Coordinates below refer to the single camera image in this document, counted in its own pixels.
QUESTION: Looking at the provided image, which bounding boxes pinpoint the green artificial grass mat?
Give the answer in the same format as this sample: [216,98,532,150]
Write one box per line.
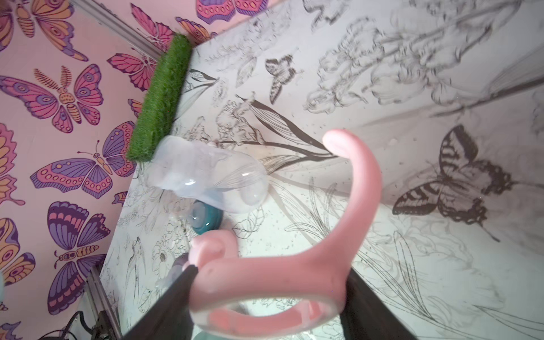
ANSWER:
[126,34,192,162]

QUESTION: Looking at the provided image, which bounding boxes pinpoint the purple nipple collar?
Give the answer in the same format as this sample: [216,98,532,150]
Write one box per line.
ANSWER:
[155,252,189,290]

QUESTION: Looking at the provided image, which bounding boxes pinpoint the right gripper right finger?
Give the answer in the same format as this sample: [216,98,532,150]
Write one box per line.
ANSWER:
[340,269,416,340]

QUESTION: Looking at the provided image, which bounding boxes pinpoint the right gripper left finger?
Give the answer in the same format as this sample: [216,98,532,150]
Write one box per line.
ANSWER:
[123,265,198,340]

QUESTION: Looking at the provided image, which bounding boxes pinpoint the pink bottle handle ring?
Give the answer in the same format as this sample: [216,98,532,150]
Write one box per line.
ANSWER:
[183,129,383,339]

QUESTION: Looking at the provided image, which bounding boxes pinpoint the teal nipple collar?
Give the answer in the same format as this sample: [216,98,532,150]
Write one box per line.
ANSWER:
[188,201,223,235]

